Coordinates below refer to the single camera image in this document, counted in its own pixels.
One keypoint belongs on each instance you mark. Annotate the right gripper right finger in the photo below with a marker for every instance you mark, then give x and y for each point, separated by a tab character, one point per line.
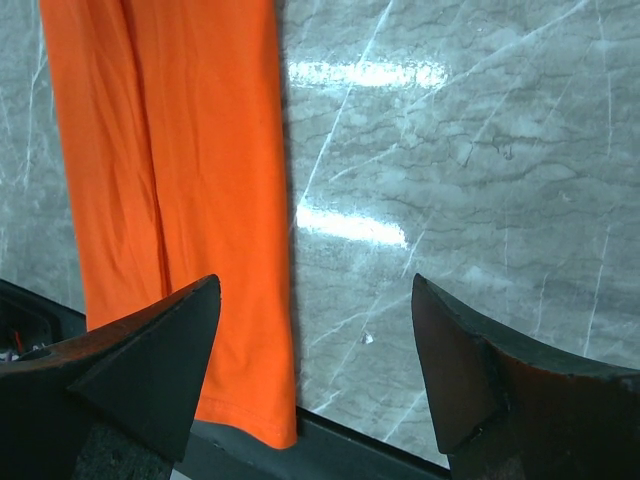
506	406

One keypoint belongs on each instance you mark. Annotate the black base crossbar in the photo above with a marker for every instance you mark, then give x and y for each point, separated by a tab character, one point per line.
327	450

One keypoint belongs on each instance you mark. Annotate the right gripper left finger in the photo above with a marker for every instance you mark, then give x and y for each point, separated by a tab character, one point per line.
116	402

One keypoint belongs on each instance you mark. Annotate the orange t shirt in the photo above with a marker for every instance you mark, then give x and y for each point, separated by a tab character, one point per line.
170	120

